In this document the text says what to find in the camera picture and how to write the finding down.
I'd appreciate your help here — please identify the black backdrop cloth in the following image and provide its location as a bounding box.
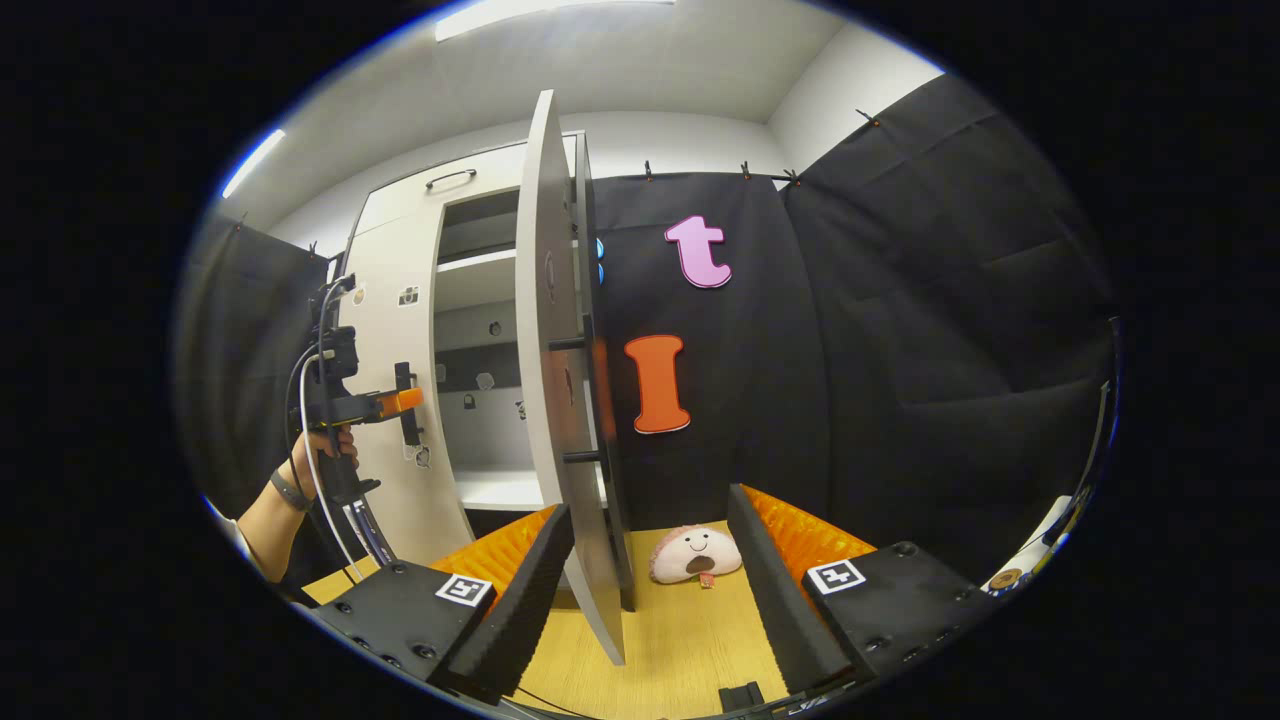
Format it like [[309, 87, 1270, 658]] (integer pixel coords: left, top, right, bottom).
[[175, 75, 1121, 591]]

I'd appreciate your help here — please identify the beige double-door shoe cabinet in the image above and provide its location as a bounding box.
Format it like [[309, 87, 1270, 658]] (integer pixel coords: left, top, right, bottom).
[[335, 130, 641, 613]]

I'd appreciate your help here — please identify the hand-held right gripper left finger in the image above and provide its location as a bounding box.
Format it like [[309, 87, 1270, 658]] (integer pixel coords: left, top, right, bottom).
[[310, 503, 576, 706]]

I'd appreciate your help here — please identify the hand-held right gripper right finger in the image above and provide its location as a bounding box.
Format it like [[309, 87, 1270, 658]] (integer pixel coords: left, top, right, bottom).
[[727, 483, 1001, 696]]

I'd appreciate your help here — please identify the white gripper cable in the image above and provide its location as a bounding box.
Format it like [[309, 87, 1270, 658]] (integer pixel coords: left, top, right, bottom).
[[298, 355, 366, 581]]

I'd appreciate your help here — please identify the small ceiling light panel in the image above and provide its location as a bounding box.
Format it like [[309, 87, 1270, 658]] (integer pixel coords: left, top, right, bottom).
[[222, 128, 288, 199]]

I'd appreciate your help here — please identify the long ceiling light panel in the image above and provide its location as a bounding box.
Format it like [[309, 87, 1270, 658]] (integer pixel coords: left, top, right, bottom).
[[435, 0, 676, 41]]

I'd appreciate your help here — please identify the pink plush toy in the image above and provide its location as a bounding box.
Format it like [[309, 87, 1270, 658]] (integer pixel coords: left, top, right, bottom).
[[650, 525, 744, 586]]

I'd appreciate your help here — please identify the white printed object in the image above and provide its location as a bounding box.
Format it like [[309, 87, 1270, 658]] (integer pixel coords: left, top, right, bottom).
[[980, 493, 1093, 598]]

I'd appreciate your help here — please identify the white blue cardboard box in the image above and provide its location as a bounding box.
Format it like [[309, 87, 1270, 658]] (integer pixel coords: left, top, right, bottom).
[[345, 500, 398, 566]]

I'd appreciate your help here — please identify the beige cabinet door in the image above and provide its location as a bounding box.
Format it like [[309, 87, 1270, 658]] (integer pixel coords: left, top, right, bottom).
[[515, 90, 628, 666], [340, 190, 471, 566]]

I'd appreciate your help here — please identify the beige cabinet drawer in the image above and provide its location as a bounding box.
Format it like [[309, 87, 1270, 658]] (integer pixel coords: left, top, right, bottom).
[[352, 140, 529, 239]]

